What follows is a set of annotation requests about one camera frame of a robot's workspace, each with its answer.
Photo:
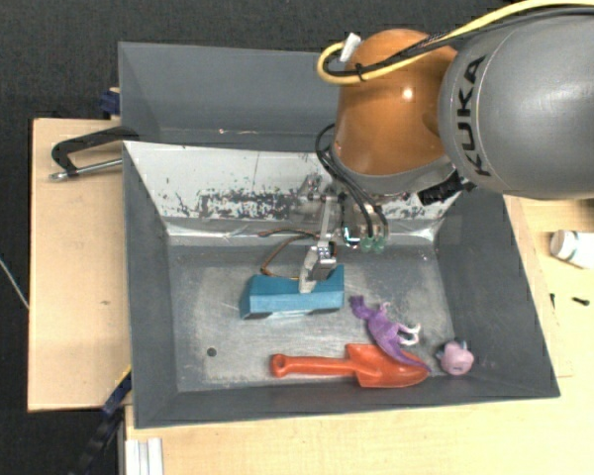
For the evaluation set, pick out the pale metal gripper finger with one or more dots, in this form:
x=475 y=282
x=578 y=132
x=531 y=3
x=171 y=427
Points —
x=311 y=270
x=328 y=261

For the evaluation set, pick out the blue block toy car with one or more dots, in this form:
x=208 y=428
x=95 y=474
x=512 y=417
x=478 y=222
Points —
x=277 y=300

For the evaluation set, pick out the purple toy dinosaur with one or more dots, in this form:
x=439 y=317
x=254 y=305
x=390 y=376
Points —
x=381 y=329

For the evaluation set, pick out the orange toy shovel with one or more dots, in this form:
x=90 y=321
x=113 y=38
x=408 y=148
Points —
x=376 y=369

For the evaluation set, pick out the grey metal bin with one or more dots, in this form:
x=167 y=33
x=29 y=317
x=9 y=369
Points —
x=218 y=354

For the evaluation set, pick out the pink toy animal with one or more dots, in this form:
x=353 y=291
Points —
x=456 y=359

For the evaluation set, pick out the white plastic jar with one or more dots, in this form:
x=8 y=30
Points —
x=576 y=249

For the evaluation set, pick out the small black screw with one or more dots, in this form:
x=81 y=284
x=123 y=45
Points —
x=581 y=301

